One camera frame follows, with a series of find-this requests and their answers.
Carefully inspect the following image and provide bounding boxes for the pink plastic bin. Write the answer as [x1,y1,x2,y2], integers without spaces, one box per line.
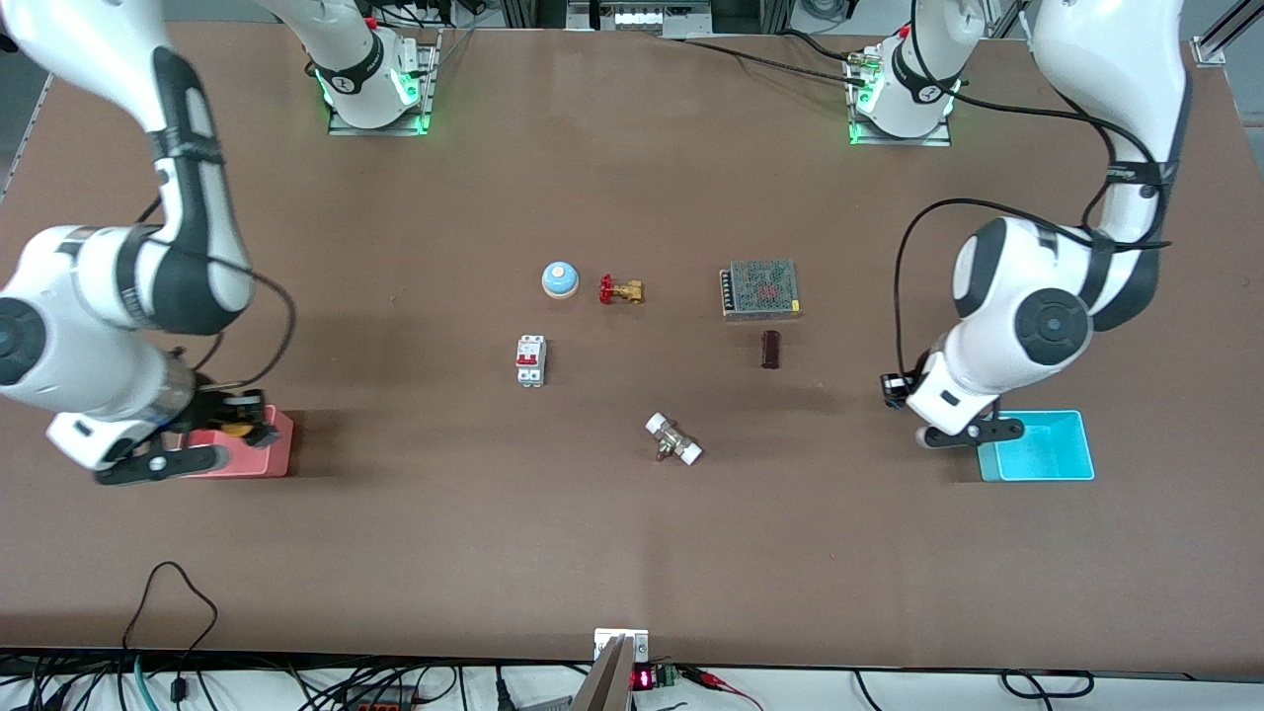
[163,405,294,480]

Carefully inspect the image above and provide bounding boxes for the cyan plastic bin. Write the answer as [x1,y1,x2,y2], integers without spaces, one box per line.
[978,410,1096,483]

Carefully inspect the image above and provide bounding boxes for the metal mesh power supply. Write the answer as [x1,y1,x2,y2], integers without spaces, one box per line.
[719,259,803,322]

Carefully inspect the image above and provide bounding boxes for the metal fitting white ends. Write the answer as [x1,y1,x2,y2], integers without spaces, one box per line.
[645,412,704,466]

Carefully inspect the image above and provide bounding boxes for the red clip lead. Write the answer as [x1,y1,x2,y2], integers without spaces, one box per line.
[681,668,763,711]

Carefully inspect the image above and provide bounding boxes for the silver rack device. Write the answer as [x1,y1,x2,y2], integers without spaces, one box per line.
[568,0,714,36]

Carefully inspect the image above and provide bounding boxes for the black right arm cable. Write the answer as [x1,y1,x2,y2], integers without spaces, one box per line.
[133,193,297,391]

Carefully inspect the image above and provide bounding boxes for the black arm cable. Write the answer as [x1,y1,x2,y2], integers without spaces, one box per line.
[894,0,1176,381]
[133,193,297,391]

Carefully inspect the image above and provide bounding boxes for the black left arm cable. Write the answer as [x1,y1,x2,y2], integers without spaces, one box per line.
[894,0,1176,381]

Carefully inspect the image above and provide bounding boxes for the black looped cable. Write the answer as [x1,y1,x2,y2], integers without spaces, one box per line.
[123,561,220,704]

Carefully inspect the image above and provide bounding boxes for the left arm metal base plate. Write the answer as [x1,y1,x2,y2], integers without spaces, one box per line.
[847,49,955,147]

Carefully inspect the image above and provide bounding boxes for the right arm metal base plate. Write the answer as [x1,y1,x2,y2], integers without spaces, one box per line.
[328,28,441,137]

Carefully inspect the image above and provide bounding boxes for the black cable across table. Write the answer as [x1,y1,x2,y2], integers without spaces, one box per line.
[657,30,870,85]

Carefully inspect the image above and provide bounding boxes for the silver table edge bracket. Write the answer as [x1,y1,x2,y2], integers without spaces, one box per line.
[593,628,651,665]

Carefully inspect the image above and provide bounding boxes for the grey camera mount bar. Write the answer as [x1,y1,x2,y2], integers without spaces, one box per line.
[571,635,635,711]

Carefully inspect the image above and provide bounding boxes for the aluminium profile rail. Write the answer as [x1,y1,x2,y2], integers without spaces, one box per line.
[1192,0,1264,66]

